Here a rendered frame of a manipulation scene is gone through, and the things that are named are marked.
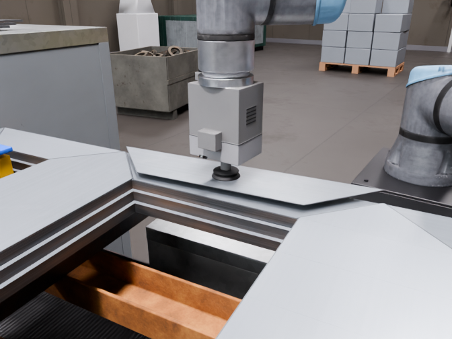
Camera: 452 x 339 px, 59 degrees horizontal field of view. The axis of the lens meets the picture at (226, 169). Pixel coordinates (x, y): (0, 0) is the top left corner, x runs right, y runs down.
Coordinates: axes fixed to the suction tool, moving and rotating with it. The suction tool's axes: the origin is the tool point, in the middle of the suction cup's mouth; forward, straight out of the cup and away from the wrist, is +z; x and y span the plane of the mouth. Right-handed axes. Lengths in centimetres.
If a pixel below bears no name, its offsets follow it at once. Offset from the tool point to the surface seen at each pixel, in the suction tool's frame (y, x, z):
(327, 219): 16.8, -2.0, -0.1
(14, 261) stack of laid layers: -9.3, -27.9, 1.5
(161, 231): -19.7, 5.3, 18.2
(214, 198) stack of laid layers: 1.8, -5.3, -0.1
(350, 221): 19.3, -1.0, -0.1
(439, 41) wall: -118, 1112, 64
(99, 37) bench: -63, 30, -16
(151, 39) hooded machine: -619, 609, 48
